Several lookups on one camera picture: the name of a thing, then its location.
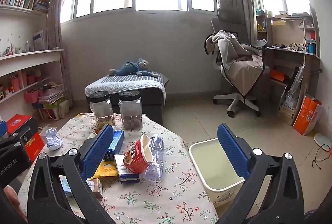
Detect yellow snack packet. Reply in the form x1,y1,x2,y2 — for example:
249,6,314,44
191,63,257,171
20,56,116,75
92,161,119,180

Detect white office chair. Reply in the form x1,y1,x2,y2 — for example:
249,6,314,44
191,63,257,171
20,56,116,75
211,18,265,118

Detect clear plastic bottle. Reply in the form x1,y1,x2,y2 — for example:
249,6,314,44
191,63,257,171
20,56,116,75
145,134,165,183

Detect beige blanket with dark trim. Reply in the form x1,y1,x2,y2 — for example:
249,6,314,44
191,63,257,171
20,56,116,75
204,30,264,97

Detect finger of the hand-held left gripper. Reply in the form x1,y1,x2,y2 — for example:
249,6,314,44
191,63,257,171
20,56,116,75
0,136,33,186
0,120,31,142

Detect pile of bags and papers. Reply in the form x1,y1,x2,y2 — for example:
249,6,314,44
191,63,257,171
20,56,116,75
38,81,70,121

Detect grey white quilted cover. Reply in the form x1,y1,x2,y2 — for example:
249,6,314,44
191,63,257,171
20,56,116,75
85,71,170,106

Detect white bathroom scale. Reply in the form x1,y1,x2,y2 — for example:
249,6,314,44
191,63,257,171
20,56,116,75
314,133,332,153

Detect white wall shelf unit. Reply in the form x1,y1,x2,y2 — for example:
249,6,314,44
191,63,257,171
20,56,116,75
0,0,65,121

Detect black cable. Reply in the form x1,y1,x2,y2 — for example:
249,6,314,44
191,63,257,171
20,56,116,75
311,145,332,169

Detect person's left hand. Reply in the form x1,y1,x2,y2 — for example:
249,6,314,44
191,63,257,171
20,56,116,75
2,185,21,214

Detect clear jar with brown balls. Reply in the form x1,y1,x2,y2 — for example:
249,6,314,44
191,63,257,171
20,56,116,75
118,90,144,130

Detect red gift box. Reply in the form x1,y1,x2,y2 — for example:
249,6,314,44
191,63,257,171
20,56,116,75
6,114,45,162

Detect white and blue small box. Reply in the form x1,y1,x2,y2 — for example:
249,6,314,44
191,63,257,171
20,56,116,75
114,155,141,184

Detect blue plush monkey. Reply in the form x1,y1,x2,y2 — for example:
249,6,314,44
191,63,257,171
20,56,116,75
108,57,159,77

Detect orange cardboard box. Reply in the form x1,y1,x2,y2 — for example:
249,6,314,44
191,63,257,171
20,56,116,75
293,94,322,136

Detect clear plastic bag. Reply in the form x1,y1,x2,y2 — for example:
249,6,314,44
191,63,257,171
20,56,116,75
285,63,305,111

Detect white blue paper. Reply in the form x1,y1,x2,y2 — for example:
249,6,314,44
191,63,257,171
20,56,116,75
45,128,64,151

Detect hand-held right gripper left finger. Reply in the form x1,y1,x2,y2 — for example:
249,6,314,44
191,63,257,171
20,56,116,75
27,124,115,224

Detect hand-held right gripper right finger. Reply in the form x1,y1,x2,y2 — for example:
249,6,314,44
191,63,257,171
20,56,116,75
217,123,304,224

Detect white waste bin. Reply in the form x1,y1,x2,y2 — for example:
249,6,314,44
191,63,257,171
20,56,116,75
188,138,246,209

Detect blue carton box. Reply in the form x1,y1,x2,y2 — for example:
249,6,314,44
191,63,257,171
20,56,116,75
104,130,125,162

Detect clear jar with biscuits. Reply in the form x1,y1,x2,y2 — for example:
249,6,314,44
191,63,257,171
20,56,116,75
89,90,116,131

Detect small beige carton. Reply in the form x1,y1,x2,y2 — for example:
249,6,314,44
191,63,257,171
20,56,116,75
87,178,103,200

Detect wooden desk with shelves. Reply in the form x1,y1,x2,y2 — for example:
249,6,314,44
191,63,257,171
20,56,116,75
255,5,322,126

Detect stack of books under desk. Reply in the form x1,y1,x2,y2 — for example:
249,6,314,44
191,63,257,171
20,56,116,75
279,96,296,125

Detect red instant noodle cup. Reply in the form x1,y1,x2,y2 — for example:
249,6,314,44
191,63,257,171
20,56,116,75
123,134,153,174

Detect pink storage basket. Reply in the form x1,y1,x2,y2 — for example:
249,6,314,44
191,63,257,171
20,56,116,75
24,90,40,103

